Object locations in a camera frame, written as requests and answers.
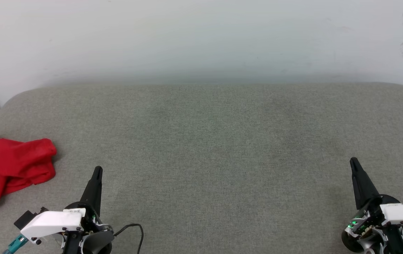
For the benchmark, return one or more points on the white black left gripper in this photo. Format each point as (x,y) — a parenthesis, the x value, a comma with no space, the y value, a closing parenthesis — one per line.
(51,222)

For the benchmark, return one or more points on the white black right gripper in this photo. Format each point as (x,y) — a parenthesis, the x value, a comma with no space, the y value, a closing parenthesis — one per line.
(398,213)

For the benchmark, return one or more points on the red white basketball jersey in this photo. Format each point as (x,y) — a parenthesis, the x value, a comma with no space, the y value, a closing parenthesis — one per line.
(18,162)

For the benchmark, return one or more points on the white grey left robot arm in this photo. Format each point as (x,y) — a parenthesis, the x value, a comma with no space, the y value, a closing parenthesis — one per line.
(98,244)

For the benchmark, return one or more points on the grey fabric sofa cushion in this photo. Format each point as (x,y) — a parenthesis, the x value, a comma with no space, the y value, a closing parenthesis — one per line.
(208,158)

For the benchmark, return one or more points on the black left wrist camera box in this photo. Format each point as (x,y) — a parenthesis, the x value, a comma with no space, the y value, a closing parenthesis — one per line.
(25,219)

